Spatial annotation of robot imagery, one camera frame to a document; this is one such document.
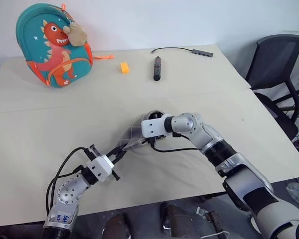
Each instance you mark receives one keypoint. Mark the teal dinosaur backpack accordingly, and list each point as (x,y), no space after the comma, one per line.
(40,44)

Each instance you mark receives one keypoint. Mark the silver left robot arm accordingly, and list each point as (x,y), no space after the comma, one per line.
(69,193)

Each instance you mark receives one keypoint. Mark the beige plush toy pendant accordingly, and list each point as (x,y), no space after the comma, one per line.
(77,35)

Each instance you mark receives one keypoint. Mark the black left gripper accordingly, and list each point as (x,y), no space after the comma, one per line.
(115,175)

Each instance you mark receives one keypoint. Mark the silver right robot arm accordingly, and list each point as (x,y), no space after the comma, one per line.
(214,142)

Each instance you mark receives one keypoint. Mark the orange plastic block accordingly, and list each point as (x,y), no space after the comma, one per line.
(124,68)

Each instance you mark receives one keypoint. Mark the rusty metal bar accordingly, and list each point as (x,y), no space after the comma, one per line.
(215,222)

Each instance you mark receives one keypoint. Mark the black marker pen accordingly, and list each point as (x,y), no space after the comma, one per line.
(157,69)

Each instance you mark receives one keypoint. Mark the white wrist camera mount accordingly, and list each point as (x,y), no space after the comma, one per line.
(101,168)
(152,127)

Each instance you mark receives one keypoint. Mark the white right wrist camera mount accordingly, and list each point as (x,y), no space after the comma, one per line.
(152,127)

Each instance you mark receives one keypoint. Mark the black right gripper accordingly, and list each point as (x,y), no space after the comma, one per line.
(156,115)

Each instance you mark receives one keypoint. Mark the dark brown rounded shape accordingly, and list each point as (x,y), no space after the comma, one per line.
(115,227)
(178,221)

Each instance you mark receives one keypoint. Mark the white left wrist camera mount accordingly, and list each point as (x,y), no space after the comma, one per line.
(101,168)

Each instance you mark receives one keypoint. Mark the black office chair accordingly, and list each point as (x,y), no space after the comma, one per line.
(276,57)

